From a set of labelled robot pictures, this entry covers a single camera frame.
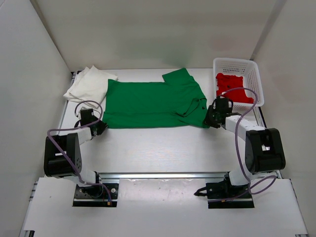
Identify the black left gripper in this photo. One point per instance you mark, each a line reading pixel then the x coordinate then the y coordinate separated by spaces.
pixel 103 126

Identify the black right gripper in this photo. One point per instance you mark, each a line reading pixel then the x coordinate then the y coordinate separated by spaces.
pixel 208 121

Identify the green t shirt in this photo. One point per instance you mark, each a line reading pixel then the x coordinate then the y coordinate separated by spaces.
pixel 176 101

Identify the white t shirt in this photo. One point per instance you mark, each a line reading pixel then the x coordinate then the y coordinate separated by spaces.
pixel 90 84

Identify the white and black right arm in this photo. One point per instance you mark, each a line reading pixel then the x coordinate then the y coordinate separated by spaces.
pixel 259 149

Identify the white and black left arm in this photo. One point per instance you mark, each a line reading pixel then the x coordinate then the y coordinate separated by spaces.
pixel 62 155

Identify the red t shirt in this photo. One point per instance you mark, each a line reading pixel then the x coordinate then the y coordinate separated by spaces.
pixel 227 82

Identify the white plastic basket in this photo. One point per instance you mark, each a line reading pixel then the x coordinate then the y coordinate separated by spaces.
pixel 251 79

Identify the aluminium table edge rail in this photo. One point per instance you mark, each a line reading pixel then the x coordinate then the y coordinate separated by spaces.
pixel 163 175

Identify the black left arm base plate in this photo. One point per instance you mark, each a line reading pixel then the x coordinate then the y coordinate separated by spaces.
pixel 93 196

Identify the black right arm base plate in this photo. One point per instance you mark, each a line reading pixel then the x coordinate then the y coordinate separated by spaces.
pixel 223 195

